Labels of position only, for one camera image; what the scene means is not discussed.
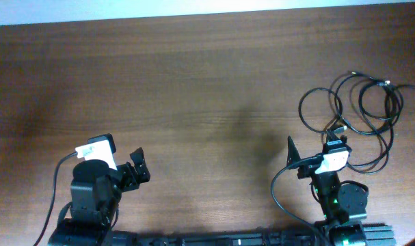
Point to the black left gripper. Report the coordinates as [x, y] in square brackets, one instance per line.
[132, 180]

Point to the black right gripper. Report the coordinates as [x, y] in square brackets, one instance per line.
[293, 154]

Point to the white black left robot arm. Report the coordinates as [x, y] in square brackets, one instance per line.
[96, 191]

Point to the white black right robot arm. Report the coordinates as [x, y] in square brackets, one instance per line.
[343, 203]

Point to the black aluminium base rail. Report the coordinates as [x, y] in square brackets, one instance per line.
[244, 239]

